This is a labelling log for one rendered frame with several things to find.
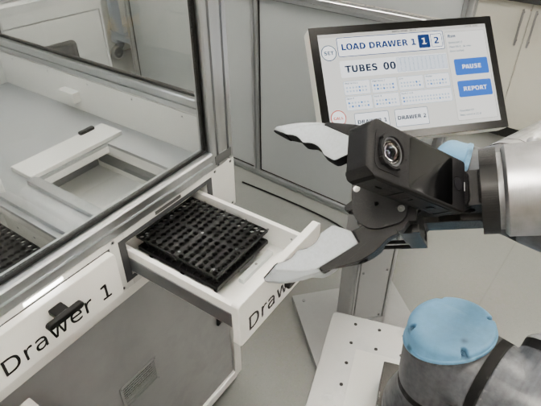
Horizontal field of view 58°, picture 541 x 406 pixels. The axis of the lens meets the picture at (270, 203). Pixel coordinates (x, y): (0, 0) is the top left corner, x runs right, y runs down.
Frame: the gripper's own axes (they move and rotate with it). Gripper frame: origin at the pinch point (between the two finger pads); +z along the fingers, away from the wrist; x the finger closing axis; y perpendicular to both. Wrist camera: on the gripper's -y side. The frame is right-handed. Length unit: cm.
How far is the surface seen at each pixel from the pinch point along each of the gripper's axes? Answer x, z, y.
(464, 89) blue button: 58, -16, 85
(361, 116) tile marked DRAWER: 46, 9, 71
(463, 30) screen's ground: 74, -17, 81
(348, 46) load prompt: 64, 11, 65
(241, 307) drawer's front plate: -6.0, 21.3, 38.0
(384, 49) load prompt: 65, 2, 71
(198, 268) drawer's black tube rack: 2, 34, 42
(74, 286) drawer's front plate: -4, 51, 29
